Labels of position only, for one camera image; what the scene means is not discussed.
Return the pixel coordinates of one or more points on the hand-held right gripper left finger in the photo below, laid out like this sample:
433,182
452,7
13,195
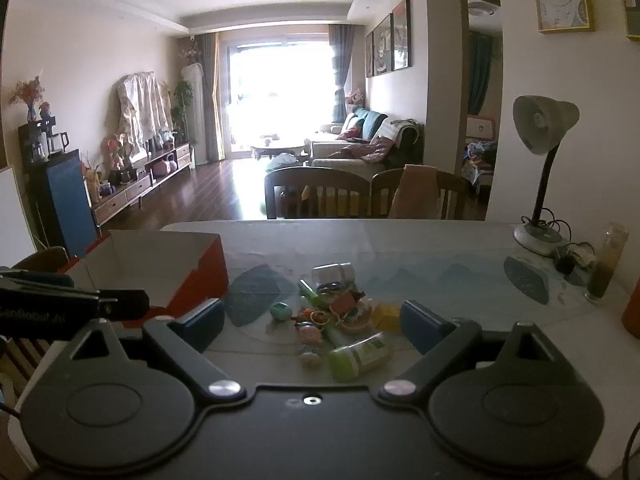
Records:
202,325

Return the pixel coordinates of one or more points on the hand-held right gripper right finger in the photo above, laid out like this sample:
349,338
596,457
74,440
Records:
422,327

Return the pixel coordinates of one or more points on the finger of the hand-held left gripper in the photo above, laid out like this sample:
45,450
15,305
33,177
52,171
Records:
125,304

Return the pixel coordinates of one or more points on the red cardboard box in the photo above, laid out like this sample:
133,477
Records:
205,270

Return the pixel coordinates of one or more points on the pink heart-shaped dish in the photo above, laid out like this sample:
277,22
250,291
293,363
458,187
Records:
356,324

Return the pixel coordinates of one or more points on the yellow block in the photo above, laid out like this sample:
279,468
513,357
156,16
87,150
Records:
386,317

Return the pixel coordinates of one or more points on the green capped bottle yellow label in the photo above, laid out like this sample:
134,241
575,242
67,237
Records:
357,357

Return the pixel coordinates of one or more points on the teal egg-shaped toy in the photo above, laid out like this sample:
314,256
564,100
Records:
281,311

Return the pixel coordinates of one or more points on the green marker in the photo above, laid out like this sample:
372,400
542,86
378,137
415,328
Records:
337,336

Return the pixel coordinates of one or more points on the rubber bands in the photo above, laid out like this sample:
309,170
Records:
318,317

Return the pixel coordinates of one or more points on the pink round toy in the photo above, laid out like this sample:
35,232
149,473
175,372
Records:
310,334

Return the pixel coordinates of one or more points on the wooden tv cabinet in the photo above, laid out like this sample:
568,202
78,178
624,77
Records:
125,195

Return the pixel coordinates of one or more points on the green tube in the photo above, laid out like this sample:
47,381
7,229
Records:
309,292

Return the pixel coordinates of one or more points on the blue fronted black cabinet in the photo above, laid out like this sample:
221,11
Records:
62,200

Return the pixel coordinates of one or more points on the beige towel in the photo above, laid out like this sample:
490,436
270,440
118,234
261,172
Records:
415,192

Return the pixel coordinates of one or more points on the pink round pot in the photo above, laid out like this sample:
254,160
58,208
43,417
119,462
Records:
165,166

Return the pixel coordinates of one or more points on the dark wooden chair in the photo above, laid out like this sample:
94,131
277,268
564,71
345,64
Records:
450,185
315,177

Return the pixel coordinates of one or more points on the black power adapter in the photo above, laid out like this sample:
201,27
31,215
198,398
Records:
565,265

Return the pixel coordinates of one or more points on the pink artificial flowers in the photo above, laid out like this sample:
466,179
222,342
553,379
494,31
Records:
117,147

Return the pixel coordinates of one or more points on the black coffee maker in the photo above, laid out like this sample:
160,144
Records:
42,137

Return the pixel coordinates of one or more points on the pile of colourful clothes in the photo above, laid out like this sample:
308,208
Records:
480,160

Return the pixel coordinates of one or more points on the pink patterned blanket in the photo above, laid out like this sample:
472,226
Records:
375,150

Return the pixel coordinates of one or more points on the glass cup with brown drink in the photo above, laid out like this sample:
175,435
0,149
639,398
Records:
602,270

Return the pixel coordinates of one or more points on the white coffee table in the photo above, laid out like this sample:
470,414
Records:
277,149

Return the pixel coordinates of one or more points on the white floral dust cover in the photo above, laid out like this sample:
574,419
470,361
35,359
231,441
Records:
142,107

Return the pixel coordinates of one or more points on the covered standing air conditioner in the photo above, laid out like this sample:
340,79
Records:
192,110

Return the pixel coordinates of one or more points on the tall green plant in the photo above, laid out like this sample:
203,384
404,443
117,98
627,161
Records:
182,102

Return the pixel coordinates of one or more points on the orange container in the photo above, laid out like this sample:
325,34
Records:
632,312

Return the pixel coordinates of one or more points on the teal sofa cushion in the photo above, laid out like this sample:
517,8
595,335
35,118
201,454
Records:
370,122

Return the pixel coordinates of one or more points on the vase of dried flowers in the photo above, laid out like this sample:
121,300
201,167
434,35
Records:
29,92

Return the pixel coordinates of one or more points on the grey curtain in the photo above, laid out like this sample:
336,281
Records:
342,65
210,95

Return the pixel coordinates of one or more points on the desk lamp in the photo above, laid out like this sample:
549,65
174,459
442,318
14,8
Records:
542,125

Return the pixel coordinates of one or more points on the green curtain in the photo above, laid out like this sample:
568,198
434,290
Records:
480,72

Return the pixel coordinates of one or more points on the dark framed wall picture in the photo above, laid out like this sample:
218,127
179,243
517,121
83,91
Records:
383,45
401,35
370,55

